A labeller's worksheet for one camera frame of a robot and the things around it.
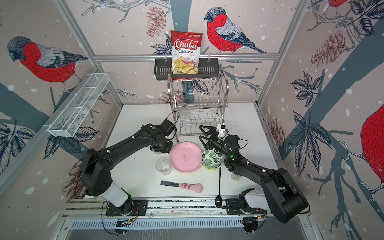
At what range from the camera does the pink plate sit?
85cm

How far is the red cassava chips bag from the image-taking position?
2.73 feet

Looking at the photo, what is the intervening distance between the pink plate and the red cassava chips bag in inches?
17.1

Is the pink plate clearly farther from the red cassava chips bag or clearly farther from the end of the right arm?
the red cassava chips bag
